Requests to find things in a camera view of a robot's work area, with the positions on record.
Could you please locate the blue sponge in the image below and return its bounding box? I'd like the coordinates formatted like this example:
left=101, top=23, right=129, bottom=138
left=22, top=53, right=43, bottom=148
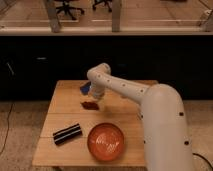
left=80, top=81, right=91, bottom=95

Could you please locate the black cable left floor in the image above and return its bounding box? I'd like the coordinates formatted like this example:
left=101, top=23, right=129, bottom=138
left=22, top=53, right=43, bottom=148
left=0, top=99, right=15, bottom=158

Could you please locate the black cable floor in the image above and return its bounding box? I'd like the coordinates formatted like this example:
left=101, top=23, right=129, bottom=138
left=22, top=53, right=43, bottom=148
left=192, top=152, right=213, bottom=171
left=0, top=99, right=15, bottom=158

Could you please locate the wooden table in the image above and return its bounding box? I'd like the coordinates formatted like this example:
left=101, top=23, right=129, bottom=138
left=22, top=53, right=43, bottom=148
left=33, top=80, right=145, bottom=168

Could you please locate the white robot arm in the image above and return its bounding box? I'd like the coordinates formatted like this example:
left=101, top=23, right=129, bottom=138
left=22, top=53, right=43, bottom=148
left=87, top=63, right=195, bottom=171

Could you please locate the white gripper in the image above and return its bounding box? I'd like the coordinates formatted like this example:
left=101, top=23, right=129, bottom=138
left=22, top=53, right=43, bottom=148
left=90, top=83, right=105, bottom=107

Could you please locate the orange red bowl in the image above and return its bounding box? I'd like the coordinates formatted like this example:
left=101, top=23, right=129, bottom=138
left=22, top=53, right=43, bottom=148
left=87, top=123, right=125, bottom=162

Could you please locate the black office chair left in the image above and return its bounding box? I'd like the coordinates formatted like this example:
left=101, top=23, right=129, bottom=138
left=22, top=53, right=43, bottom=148
left=55, top=0, right=85, bottom=20

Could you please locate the black cable right floor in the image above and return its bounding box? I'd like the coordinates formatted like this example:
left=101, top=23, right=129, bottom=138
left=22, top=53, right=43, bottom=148
left=192, top=152, right=213, bottom=171

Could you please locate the black office chair right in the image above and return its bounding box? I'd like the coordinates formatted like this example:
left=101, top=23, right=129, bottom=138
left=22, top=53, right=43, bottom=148
left=91, top=0, right=113, bottom=14

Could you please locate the black office chair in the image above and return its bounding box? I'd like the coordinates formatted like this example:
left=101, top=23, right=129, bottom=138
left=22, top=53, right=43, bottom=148
left=55, top=0, right=85, bottom=20
left=91, top=0, right=113, bottom=14

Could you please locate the grey metal post middle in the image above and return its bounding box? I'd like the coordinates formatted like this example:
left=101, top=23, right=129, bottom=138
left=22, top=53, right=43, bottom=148
left=112, top=0, right=121, bottom=32

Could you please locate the grey metal post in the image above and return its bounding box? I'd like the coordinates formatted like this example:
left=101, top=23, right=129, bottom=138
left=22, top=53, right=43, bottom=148
left=43, top=0, right=61, bottom=33
left=112, top=0, right=121, bottom=32

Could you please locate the grey metal post left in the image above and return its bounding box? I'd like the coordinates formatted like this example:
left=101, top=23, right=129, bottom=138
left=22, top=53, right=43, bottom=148
left=43, top=0, right=61, bottom=33

